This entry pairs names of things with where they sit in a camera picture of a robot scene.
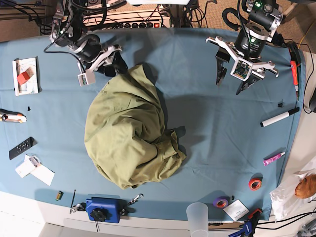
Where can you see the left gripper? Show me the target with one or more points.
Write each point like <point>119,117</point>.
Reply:
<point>227,51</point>

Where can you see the white black marker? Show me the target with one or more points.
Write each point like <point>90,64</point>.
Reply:
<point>279,117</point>

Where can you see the clear plastic cup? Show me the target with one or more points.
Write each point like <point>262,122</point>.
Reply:
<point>197,215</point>

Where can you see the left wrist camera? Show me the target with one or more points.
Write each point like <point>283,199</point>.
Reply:
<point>241,69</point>

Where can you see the olive green t-shirt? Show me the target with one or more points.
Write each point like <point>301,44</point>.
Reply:
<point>125,134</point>

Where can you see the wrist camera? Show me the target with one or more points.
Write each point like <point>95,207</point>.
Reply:
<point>86,78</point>
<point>241,69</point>

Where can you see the white paper card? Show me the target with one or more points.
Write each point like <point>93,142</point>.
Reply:
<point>236,210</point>

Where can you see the black zip tie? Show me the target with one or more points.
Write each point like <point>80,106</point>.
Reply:
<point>72,202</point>

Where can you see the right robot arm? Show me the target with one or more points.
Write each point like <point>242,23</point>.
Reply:
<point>72,27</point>

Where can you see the black remote control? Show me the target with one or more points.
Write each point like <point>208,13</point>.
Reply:
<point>22,147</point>

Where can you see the small black clip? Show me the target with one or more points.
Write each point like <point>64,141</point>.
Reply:
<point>281,104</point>

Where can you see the red cube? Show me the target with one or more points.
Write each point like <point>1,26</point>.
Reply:
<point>22,78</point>

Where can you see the pink glue tube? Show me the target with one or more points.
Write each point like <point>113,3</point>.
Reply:
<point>272,159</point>

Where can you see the blue bar clamp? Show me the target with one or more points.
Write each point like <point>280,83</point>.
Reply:
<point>248,228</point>

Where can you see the white paper sheet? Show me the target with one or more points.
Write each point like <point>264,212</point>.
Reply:
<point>44,174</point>

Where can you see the blue table cloth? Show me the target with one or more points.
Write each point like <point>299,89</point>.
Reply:
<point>219,131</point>

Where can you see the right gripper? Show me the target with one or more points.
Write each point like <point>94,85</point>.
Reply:
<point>107,61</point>

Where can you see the white plastic bag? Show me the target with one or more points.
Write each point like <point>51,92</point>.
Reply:
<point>283,198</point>

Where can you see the white card stack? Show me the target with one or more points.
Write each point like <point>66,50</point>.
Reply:
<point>29,164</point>

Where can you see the orange black screwdriver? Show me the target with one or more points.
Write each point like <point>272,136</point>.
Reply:
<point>295,64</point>

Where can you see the brown bread item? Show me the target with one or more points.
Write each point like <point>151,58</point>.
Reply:
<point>306,187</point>

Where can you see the blue black clamp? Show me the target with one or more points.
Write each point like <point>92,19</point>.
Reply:
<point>278,40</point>

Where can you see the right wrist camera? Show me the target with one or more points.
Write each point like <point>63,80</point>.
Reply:
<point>86,78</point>

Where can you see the red tape roll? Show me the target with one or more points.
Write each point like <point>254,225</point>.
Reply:
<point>255,183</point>

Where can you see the silver carabiner clip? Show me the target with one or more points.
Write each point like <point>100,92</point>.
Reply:
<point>135,199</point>

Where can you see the purple tape roll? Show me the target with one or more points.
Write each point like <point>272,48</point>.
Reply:
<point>221,202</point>

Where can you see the small green battery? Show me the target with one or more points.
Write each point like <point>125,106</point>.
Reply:
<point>59,195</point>

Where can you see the blue clamp block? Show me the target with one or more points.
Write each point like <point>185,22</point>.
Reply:
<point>101,209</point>

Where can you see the white power strip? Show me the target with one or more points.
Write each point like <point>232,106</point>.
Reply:
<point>136,19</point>

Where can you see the orange white utility knife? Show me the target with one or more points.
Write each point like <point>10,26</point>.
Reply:
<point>9,116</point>

